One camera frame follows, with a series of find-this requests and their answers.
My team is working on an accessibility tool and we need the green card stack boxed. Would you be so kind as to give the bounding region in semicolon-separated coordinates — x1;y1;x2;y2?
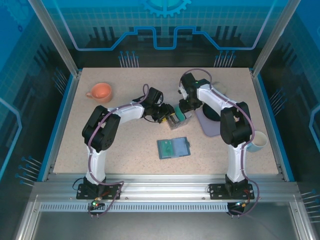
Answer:
174;106;186;121

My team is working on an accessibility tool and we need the clear plastic card box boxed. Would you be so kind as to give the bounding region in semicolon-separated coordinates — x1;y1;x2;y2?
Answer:
166;109;193;131

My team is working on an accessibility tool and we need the blue leather card holder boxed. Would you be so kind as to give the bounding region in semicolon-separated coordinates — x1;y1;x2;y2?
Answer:
156;136;191;160

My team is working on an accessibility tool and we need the dark card stack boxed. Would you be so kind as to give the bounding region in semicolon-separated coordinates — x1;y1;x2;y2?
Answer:
168;115;180;128

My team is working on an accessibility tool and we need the cream cloth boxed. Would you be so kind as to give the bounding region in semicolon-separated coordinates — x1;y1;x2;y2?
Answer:
212;82;228;95

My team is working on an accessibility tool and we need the orange ceramic cup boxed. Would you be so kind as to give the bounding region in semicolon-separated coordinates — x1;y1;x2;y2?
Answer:
85;83;113;103

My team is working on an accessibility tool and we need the pale blue cup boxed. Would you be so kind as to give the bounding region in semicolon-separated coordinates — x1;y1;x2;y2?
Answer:
246;130;268;153

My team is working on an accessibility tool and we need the small circuit board connector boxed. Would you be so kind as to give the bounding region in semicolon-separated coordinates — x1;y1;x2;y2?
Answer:
91;197;105;209
234;199;251;209

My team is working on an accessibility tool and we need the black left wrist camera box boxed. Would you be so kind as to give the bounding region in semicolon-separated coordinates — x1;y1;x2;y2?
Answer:
147;87;164;105

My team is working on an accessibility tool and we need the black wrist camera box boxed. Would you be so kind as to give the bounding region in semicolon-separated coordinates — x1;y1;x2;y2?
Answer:
179;73;197;94
147;87;164;105

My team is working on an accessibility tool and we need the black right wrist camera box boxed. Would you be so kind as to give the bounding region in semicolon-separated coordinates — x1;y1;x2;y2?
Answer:
179;73;197;94

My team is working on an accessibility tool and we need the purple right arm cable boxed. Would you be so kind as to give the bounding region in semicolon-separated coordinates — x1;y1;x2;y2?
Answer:
183;68;260;218

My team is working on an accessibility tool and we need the aluminium front rail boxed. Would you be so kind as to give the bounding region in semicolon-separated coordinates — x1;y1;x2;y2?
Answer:
32;173;300;201

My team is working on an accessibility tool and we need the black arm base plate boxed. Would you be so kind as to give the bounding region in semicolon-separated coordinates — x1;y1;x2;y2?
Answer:
76;183;123;201
208;183;258;201

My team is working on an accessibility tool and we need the slotted aluminium cable duct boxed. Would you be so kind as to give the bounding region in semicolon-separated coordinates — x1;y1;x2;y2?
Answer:
39;202;230;213

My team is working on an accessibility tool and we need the aluminium frame post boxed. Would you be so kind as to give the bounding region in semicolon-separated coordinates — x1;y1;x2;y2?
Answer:
251;0;301;77
27;0;82;77

